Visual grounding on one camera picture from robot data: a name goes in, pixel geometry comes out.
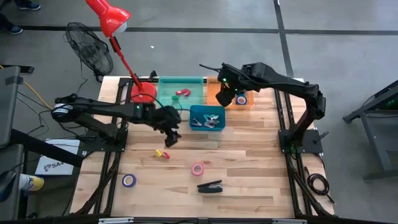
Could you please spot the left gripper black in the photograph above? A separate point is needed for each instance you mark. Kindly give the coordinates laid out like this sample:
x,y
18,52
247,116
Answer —
x,y
168,118

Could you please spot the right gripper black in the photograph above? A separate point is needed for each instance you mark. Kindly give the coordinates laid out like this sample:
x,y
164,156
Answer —
x,y
225,96

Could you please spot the dark blue tape roll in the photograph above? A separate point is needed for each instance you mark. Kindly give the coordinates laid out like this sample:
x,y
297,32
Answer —
x,y
237,99

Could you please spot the pale green staple remover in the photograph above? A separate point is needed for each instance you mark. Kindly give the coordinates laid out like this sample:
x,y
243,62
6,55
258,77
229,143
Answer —
x,y
215,118

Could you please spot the dark teal staple remover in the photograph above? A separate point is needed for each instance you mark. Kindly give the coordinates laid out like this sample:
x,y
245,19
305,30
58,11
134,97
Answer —
x,y
196,123

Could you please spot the green mini stapler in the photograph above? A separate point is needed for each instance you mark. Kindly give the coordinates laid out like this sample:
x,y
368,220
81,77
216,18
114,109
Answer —
x,y
175,97

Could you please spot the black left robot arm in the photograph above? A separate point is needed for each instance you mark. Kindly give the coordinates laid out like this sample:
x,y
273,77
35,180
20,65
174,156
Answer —
x,y
102,109

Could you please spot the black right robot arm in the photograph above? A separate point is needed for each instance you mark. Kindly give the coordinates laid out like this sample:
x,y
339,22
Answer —
x,y
289,84

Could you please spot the pink tape roll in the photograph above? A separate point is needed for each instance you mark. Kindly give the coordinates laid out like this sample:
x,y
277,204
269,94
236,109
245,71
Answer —
x,y
192,169

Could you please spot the black stapler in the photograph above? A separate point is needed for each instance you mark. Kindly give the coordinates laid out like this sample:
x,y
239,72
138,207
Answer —
x,y
210,188

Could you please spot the purple tape roll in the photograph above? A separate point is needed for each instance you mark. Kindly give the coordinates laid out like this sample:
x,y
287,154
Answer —
x,y
123,180

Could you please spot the orange translucent bin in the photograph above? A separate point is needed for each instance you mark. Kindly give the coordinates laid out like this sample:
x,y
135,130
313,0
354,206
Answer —
x,y
211,93

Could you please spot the blue plastic bin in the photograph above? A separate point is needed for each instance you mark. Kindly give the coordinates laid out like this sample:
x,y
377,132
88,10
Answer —
x,y
199,110

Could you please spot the teal translucent bin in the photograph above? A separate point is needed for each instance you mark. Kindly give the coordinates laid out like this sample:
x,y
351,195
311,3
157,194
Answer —
x,y
192,84

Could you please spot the black floor fan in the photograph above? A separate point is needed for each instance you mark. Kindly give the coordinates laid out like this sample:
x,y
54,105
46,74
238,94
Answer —
x,y
90,49

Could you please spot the white printed box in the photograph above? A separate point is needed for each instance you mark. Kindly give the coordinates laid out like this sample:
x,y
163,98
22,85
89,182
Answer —
x,y
56,166

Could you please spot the black slanted bar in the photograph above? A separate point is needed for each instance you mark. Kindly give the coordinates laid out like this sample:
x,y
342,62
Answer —
x,y
46,148

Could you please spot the red desk lamp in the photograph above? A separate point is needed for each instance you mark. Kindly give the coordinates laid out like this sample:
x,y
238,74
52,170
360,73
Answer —
x,y
109,15

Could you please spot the yellow and white can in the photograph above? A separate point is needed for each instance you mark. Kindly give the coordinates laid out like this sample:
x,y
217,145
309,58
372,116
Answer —
x,y
32,183

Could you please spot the black side table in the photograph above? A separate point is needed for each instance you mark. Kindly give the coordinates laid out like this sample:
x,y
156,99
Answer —
x,y
376,143

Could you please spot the grey desk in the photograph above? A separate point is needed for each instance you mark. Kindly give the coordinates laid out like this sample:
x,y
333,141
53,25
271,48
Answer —
x,y
7,109

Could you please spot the black rounded device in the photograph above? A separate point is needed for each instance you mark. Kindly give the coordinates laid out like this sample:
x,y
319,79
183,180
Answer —
x,y
6,185

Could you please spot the person's foot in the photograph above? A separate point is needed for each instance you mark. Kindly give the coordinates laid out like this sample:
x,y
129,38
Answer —
x,y
12,28
29,4

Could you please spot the black aluminium table frame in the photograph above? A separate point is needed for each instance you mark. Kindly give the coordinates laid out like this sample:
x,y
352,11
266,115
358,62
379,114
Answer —
x,y
277,112

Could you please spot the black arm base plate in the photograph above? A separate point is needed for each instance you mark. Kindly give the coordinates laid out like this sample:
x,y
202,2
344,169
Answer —
x,y
311,144
90,143

